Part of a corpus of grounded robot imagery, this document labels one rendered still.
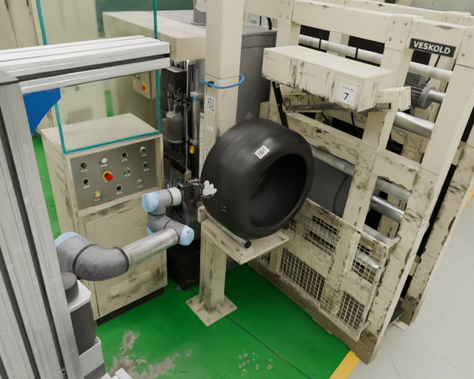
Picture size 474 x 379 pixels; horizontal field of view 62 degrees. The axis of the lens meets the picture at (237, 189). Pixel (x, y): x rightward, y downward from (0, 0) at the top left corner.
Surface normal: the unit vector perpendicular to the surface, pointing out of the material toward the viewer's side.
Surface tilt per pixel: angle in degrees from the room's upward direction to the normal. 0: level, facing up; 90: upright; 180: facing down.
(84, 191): 90
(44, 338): 90
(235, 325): 0
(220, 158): 54
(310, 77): 90
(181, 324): 0
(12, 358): 90
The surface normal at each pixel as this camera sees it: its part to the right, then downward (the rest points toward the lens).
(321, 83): -0.77, 0.29
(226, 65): 0.64, 0.43
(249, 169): 0.04, 0.03
